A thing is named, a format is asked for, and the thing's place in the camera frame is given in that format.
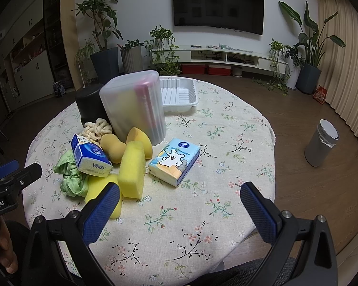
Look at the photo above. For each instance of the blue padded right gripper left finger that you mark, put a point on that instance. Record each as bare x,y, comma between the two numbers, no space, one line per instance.
59,248

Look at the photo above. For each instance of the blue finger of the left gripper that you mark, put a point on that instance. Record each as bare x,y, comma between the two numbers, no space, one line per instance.
8,168

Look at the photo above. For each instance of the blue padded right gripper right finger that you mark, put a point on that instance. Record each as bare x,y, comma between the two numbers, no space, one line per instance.
316,260

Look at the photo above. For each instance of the green cloth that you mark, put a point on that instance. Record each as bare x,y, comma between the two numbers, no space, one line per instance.
75,182

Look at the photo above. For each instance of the yellow sponge block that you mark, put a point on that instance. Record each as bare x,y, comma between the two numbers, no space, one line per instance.
96,185

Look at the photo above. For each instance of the blue Vinda tissue pack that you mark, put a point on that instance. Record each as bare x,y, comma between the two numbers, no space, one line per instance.
89,157

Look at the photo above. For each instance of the yellow rectangular sponge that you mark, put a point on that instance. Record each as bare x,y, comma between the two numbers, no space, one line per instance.
132,170

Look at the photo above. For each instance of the tan gourd makeup sponge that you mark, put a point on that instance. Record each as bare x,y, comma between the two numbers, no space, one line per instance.
113,147

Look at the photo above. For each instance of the cream knotted rope toy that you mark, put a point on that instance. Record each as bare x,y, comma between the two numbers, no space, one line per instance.
95,131

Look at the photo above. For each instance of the light blue cartoon tissue pack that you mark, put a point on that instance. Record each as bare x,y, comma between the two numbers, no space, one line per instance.
174,161

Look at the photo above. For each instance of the translucent plastic container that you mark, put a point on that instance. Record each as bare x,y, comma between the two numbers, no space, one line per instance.
135,100

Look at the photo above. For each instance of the person's hand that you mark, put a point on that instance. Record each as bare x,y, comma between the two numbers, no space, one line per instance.
8,258

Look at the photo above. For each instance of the floral tablecloth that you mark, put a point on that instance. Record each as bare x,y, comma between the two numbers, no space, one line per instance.
173,235

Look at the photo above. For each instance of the grey white trash bin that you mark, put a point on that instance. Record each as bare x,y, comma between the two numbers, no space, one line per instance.
322,142

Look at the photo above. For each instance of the white cabinet shelving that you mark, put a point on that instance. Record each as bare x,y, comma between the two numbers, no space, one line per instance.
25,72

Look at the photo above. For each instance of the red sign on floor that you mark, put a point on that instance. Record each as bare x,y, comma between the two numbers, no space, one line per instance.
320,94

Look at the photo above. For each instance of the large leaf plant dark pot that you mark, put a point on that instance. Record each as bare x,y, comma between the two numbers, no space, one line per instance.
312,39

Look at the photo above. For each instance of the white plastic tray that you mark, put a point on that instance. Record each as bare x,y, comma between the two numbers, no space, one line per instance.
179,94

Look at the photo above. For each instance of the beige curtain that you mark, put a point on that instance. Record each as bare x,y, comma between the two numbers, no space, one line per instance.
339,66

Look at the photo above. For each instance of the plant in ribbed grey pot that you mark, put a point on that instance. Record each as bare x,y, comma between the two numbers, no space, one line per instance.
131,55

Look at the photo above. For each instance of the small plant by console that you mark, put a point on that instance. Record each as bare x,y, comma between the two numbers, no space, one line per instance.
284,60

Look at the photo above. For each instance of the red box right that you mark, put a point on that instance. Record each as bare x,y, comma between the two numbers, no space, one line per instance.
219,70

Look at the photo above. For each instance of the red box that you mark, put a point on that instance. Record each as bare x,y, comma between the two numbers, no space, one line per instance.
193,68
219,70

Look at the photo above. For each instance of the white TV console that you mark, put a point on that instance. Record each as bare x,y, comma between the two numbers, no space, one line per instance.
246,60

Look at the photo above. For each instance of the red box left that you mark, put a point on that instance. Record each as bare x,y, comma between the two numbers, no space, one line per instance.
193,68

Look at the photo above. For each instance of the tall plant in dark pot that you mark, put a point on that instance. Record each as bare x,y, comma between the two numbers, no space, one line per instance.
104,18

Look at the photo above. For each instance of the trailing green plant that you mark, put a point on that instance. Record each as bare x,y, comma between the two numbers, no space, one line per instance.
161,50

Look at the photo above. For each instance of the wall mounted black television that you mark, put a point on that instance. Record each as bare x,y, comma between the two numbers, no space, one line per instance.
241,15

